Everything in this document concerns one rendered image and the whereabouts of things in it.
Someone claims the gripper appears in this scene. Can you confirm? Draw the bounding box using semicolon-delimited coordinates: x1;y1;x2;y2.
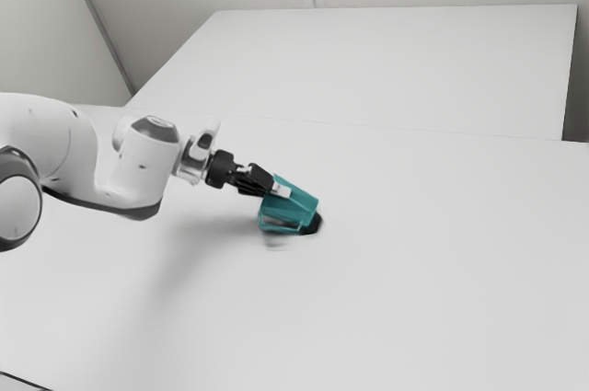
205;149;293;201

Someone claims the teal faceted mug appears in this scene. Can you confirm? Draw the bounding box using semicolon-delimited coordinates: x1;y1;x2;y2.
256;173;320;236

